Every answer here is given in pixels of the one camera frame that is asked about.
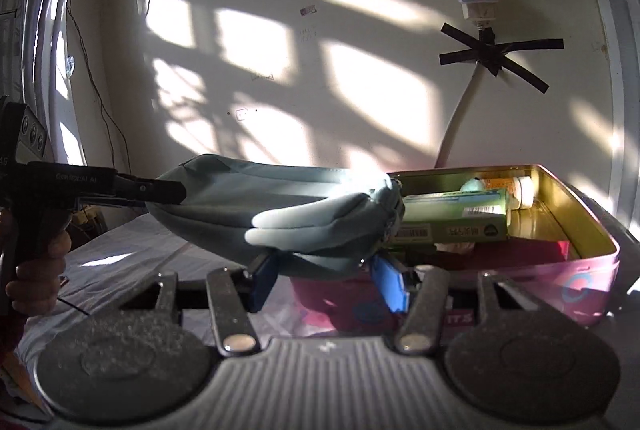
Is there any white pill bottle orange label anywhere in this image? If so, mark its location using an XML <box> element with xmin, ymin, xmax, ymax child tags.
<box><xmin>482</xmin><ymin>176</ymin><xmax>536</xmax><ymax>211</ymax></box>

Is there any pink tin box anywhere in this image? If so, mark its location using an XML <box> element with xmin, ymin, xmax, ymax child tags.
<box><xmin>290</xmin><ymin>164</ymin><xmax>621</xmax><ymax>336</ymax></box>

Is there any green zipper pouch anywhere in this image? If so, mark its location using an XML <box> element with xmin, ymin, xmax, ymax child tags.
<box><xmin>145</xmin><ymin>154</ymin><xmax>406</xmax><ymax>281</ymax></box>

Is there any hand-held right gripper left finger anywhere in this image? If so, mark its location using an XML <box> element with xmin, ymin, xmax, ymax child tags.
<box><xmin>117</xmin><ymin>252</ymin><xmax>280</xmax><ymax>357</ymax></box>

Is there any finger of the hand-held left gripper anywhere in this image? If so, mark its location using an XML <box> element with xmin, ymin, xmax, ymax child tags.
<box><xmin>112</xmin><ymin>174</ymin><xmax>189</xmax><ymax>207</ymax></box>

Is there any green tissue packet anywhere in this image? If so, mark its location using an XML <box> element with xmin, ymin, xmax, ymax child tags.
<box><xmin>387</xmin><ymin>189</ymin><xmax>511</xmax><ymax>245</ymax></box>

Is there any black tape cross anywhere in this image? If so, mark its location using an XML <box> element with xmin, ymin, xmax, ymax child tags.
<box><xmin>439</xmin><ymin>22</ymin><xmax>565</xmax><ymax>95</ymax></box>

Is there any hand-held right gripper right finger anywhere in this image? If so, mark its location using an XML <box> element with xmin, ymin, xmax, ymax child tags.
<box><xmin>371</xmin><ymin>254</ymin><xmax>523</xmax><ymax>357</ymax></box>

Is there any thick white cable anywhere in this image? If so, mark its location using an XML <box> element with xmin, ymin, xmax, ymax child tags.
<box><xmin>435</xmin><ymin>22</ymin><xmax>488</xmax><ymax>168</ymax></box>

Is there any thin black cable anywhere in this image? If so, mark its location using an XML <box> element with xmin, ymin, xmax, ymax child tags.
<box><xmin>64</xmin><ymin>0</ymin><xmax>132</xmax><ymax>173</ymax></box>

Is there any person's left hand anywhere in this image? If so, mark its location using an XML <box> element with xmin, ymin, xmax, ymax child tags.
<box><xmin>0</xmin><ymin>209</ymin><xmax>73</xmax><ymax>317</ymax></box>

